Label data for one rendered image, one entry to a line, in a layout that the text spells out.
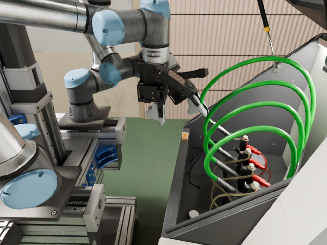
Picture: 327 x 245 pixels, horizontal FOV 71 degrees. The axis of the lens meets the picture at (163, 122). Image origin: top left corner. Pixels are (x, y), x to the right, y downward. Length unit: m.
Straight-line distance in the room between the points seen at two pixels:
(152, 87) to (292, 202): 0.44
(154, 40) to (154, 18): 0.05
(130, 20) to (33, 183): 0.43
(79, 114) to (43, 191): 0.60
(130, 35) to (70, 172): 0.54
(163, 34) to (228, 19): 2.30
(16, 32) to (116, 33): 0.42
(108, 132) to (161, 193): 1.12
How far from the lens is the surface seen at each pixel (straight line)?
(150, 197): 2.14
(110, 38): 0.56
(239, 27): 2.93
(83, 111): 1.17
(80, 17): 0.66
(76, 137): 1.26
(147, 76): 0.67
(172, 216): 0.83
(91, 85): 1.15
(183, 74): 0.82
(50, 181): 0.62
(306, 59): 1.17
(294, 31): 3.17
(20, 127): 0.78
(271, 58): 0.79
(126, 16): 0.58
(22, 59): 0.91
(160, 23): 0.61
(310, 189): 0.51
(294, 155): 0.67
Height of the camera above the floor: 1.61
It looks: 31 degrees down
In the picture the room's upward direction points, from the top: straight up
